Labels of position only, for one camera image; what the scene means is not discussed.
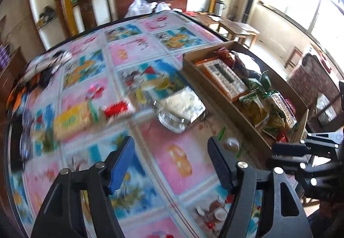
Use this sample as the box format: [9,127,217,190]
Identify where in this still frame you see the red and white snack packet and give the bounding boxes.
[101,101,136,120]

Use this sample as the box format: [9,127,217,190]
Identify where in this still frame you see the patterned armchair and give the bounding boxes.
[286,52,342,120]

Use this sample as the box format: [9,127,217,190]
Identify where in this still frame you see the dark red snack packet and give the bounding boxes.
[215,47,238,68]

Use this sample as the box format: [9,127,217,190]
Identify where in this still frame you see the white plastic packet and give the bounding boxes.
[234,52,262,80]

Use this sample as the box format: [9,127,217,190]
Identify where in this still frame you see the yellow green snack packet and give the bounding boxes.
[239,91,269,128]

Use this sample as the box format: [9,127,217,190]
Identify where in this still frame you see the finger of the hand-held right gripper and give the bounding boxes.
[266,156,321,188]
[272,132,344,157]

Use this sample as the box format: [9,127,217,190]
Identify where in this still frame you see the black eyeglasses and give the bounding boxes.
[20,111,35,160]

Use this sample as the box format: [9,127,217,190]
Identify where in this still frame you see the wooden side table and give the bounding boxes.
[216,19,261,50]

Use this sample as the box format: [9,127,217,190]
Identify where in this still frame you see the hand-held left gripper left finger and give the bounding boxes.
[30,136,135,238]

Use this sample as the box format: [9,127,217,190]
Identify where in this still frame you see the orange snack packet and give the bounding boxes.
[195,56,249,101]

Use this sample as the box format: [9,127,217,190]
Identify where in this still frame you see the low wooden table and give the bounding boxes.
[185,11,223,26]

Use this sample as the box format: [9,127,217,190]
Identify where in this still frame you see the dark items on shelf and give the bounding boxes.
[38,6,58,25]

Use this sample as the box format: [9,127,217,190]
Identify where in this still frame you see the steel kettle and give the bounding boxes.
[213,0,227,16]

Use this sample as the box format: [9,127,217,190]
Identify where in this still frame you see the yellow label cracker packet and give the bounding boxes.
[52,101,98,140]

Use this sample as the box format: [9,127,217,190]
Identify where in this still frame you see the small green snack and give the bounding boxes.
[216,126,245,158]

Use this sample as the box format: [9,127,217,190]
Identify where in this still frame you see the wooden chair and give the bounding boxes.
[55,0,119,37]

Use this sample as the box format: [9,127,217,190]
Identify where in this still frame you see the white plastic bag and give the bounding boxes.
[124,0,172,18]

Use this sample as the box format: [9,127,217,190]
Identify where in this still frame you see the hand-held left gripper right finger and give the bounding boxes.
[207,136,314,238]

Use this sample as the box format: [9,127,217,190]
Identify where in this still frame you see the dark green snack packet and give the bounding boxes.
[247,73,272,92]

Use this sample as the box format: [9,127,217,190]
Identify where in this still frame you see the cardboard box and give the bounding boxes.
[183,40,309,150]

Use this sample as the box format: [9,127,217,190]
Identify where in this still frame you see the patterned black white cloth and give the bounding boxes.
[8,50,73,109]

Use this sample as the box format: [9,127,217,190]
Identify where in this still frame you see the wooden stool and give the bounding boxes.
[283,46,304,69]

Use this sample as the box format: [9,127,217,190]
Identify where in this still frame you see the black flat case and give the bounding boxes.
[7,117,26,172]

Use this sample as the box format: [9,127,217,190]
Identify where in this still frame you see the green brown snack packet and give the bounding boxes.
[265,91,299,138]

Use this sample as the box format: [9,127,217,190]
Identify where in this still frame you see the silver foil snack packet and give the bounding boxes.
[153,87,207,133]

